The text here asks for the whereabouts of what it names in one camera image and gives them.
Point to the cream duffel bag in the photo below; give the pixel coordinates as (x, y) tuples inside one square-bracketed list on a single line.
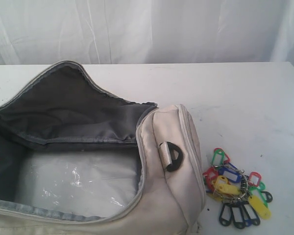
[(63, 110)]

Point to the colourful key tag bunch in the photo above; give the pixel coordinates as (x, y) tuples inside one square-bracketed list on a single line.
[(244, 199)]

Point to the white backdrop curtain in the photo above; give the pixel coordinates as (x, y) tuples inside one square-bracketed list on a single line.
[(146, 31)]

